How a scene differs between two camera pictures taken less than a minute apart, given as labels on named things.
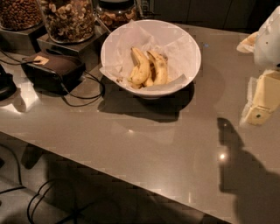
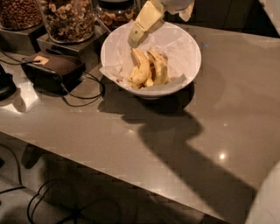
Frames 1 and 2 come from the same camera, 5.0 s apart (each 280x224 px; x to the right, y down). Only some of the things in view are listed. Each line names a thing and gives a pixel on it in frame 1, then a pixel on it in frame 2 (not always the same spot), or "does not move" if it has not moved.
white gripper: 268,44 → 148,19
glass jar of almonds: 17,15 does not move
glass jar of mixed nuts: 69,21 does not move
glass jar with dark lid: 115,13 does not move
